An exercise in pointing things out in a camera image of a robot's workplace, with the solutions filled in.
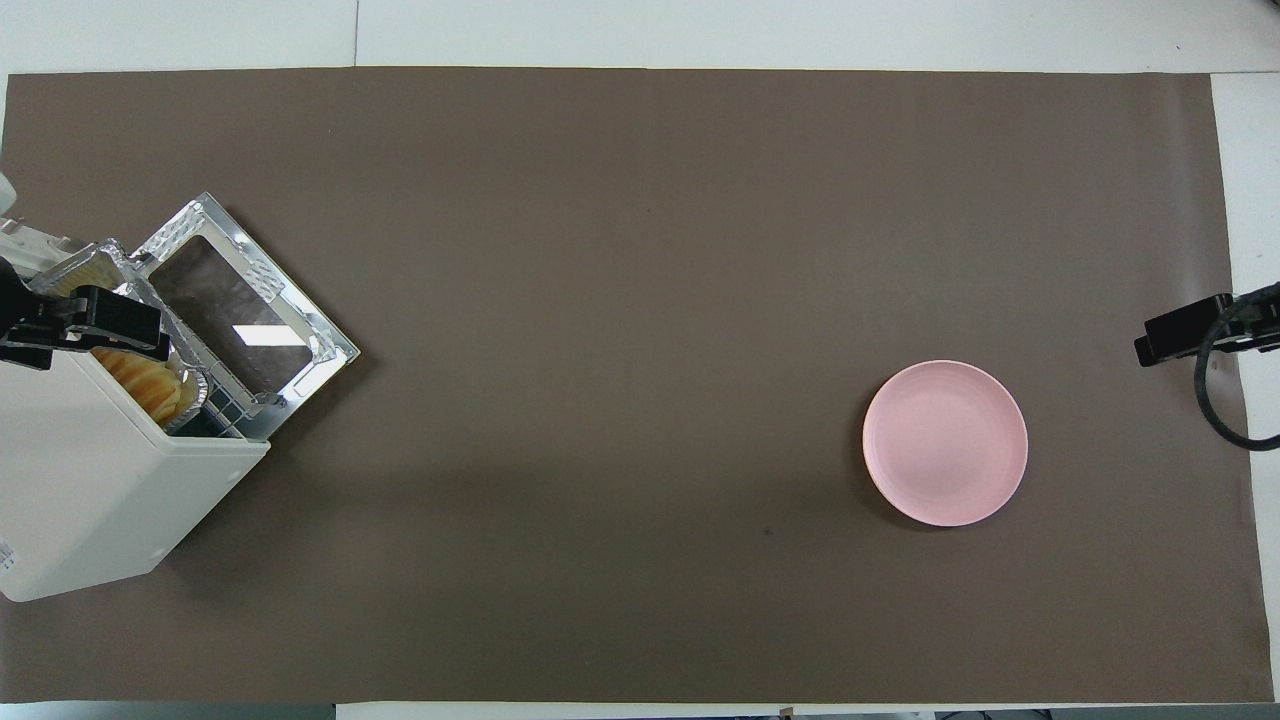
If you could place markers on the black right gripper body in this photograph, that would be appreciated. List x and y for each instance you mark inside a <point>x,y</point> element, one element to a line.
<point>1185,328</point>

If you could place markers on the sliced yellow bread loaf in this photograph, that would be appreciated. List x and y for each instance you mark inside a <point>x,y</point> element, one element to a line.
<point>150,385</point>

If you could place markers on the brown table mat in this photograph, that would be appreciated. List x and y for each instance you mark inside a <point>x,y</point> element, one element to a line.
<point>640,300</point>

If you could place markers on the white toaster oven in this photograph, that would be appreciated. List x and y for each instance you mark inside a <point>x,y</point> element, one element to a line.
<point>100,480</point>

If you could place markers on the pink round plate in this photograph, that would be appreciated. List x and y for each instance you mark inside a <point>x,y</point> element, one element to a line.
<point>945,443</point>

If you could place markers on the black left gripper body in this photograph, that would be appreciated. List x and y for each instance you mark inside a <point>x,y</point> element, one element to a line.
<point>110,320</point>

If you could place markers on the aluminium foil tray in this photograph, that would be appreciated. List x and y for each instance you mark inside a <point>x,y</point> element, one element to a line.
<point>190,385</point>

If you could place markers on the glass oven door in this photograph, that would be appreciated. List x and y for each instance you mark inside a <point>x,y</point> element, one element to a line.
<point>245,320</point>

